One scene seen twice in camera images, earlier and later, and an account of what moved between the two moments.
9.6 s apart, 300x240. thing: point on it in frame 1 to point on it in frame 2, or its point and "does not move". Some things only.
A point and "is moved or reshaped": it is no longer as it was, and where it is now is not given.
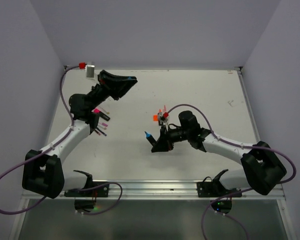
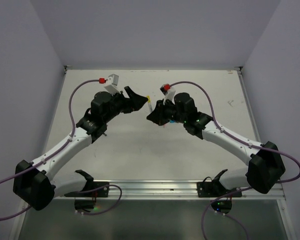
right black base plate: (215, 189) does not move
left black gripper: (116, 86) to (134, 103)
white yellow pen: (107, 112) is moved or reshaped
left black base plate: (101, 191) does not move
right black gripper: (165, 135) to (158, 115)
